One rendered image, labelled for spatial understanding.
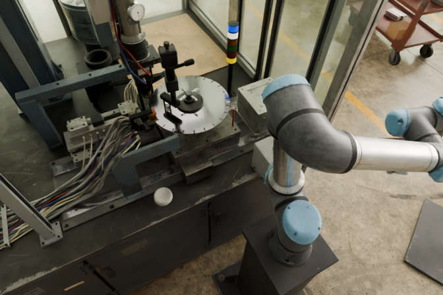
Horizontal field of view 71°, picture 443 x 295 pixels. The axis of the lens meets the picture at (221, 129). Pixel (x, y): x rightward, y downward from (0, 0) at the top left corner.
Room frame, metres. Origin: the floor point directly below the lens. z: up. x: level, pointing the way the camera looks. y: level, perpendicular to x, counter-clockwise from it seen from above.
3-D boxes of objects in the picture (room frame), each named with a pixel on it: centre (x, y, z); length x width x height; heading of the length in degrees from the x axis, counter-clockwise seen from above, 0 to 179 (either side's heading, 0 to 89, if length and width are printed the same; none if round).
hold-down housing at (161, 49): (0.83, 0.18, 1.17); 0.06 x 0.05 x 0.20; 110
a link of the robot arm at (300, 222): (0.40, -0.26, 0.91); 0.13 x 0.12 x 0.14; 12
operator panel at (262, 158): (0.75, -0.28, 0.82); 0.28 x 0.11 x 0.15; 119
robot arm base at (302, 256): (0.39, -0.26, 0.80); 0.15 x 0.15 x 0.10
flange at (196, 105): (0.89, 0.13, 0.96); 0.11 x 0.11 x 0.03
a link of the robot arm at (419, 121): (0.57, -0.53, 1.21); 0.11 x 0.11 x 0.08; 12
